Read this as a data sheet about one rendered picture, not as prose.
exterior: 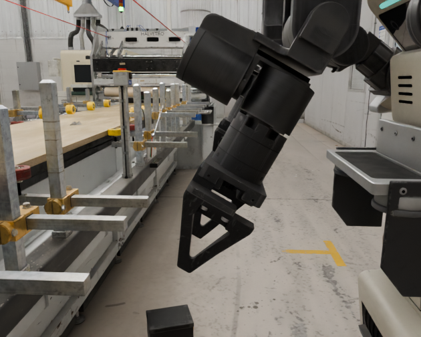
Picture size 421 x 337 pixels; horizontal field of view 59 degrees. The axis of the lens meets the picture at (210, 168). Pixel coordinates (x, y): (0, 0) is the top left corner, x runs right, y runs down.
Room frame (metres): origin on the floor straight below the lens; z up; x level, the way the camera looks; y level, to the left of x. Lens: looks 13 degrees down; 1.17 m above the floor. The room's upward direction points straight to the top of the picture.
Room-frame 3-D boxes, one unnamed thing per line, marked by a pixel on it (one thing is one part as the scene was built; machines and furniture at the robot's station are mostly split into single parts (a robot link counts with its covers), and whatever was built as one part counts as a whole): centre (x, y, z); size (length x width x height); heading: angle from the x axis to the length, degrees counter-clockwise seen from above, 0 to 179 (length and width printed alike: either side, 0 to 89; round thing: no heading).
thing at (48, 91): (1.09, 0.46, 0.93); 0.04 x 0.04 x 0.48; 87
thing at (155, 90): (2.59, 0.37, 0.89); 0.04 x 0.04 x 0.48; 87
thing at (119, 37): (5.25, 0.76, 0.95); 1.65 x 0.70 x 1.90; 87
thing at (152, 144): (2.12, 0.35, 0.82); 0.43 x 0.03 x 0.04; 87
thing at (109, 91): (4.97, 0.78, 1.05); 1.43 x 0.12 x 0.12; 87
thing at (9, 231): (0.86, 0.48, 0.83); 0.14 x 0.06 x 0.05; 177
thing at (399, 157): (0.58, -0.29, 0.99); 0.28 x 0.16 x 0.22; 177
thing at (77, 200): (1.12, 0.41, 0.80); 0.43 x 0.03 x 0.04; 87
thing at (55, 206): (1.11, 0.46, 0.80); 0.14 x 0.06 x 0.05; 177
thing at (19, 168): (1.14, 0.61, 0.85); 0.08 x 0.08 x 0.11
